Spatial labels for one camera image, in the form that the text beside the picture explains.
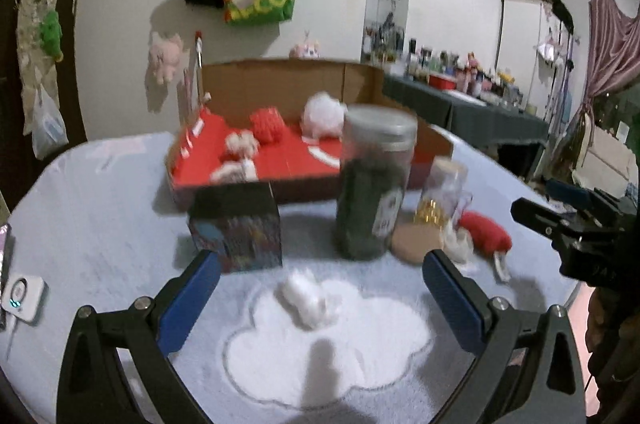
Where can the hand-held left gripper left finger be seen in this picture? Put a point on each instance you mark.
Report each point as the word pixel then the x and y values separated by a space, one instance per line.
pixel 192 299

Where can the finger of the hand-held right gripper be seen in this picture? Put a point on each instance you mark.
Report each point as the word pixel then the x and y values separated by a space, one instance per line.
pixel 565 190
pixel 537 216

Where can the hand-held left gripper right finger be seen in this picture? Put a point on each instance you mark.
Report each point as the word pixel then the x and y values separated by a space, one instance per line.
pixel 452 299

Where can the grey and white cloth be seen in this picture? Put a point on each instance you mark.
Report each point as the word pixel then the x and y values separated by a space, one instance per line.
pixel 457 246

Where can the red plush pouch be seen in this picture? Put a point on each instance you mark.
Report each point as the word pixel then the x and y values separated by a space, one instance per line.
pixel 485 231

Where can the brown round pad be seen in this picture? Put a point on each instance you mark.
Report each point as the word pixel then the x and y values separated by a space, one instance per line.
pixel 415 244

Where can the white fluffy star hair clip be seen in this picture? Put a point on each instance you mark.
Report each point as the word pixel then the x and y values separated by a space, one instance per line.
pixel 305 299

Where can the white sock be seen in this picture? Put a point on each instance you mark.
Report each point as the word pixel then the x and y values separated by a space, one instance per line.
pixel 232 171

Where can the beige crochet scrunchie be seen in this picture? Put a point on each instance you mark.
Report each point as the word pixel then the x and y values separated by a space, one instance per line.
pixel 242 143

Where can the coral mesh bath pouf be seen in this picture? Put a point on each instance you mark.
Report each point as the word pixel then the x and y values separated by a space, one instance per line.
pixel 266 126

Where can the white mesh bath pouf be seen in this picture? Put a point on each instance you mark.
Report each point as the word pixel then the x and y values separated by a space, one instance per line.
pixel 322 113

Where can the cardboard box with red lining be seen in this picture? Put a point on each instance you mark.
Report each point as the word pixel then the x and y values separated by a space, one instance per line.
pixel 280 78

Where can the person's right forearm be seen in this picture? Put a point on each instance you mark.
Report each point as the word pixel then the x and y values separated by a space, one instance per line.
pixel 615 354

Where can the dark patterned square box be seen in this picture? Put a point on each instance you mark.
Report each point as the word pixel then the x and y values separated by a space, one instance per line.
pixel 235 234

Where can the small glass jar gold contents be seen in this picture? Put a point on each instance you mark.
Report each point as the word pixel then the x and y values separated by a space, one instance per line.
pixel 442 184

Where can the dark green covered desk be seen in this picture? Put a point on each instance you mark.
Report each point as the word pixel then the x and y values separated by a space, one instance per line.
pixel 475 118

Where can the glass jar of green leaves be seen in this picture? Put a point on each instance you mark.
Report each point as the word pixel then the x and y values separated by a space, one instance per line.
pixel 370 194

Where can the white wardrobe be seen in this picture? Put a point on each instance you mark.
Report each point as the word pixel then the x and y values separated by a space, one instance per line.
pixel 520 53

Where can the pink curtain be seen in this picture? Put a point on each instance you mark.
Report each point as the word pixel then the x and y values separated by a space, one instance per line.
pixel 610 43

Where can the white power bank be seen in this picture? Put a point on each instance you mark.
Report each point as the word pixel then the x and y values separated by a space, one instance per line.
pixel 22 296

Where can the clear plastic bag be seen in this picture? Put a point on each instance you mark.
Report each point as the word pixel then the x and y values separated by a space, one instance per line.
pixel 47 128

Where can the pink plush toy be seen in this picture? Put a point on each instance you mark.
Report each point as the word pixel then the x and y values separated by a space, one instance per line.
pixel 165 56

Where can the dark brown door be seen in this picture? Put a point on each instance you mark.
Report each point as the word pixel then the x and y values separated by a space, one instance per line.
pixel 10 128

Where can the pink round-faced plush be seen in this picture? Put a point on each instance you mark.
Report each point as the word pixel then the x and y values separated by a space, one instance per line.
pixel 305 48

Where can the beige hanging organizer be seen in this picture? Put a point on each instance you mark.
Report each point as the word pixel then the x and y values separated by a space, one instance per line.
pixel 30 53

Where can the green plush toy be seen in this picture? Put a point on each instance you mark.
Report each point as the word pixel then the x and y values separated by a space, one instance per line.
pixel 51 33

